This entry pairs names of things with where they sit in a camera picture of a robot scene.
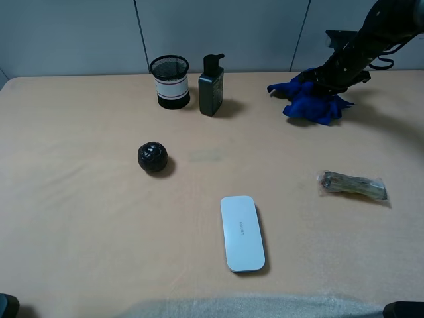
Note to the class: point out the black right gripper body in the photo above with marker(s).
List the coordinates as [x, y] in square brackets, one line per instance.
[345, 67]

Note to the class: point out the blue cloth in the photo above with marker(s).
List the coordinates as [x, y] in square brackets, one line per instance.
[306, 104]

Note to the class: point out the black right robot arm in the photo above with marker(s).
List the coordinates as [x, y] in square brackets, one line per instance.
[387, 28]

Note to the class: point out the black round ball object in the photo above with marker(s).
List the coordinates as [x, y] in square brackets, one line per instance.
[152, 157]

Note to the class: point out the clear plastic snack packet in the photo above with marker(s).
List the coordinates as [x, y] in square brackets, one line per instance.
[334, 183]

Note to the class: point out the dark pump dispenser bottle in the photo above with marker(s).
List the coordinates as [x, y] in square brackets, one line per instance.
[210, 85]

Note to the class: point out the black mesh pen holder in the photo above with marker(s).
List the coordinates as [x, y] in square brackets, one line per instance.
[170, 78]

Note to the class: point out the white rectangular case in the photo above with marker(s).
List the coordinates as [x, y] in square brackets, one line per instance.
[244, 249]

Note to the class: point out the black right base part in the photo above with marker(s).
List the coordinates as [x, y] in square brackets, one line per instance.
[404, 309]

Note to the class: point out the black base part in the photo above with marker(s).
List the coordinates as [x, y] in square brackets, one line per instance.
[9, 306]
[404, 309]

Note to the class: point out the grey robot torso cover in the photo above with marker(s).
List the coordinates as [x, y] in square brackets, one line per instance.
[255, 306]

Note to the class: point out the black left base part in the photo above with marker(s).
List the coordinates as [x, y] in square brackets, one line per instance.
[9, 306]

